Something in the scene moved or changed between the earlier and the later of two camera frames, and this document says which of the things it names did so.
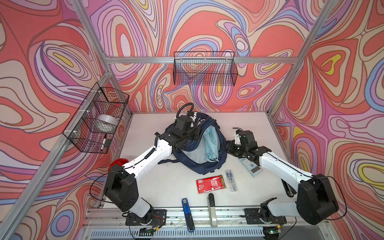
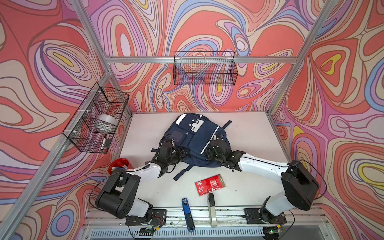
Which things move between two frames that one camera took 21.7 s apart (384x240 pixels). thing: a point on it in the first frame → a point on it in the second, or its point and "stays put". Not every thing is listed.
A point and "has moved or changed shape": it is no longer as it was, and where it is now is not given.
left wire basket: (93, 127) stays put
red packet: (210, 184) stays put
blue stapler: (190, 224) stays put
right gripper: (230, 144) → (209, 154)
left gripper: (196, 130) → (180, 154)
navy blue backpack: (208, 154) has moved or changed shape
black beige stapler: (211, 198) stays put
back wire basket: (205, 68) stays put
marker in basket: (103, 142) stays put
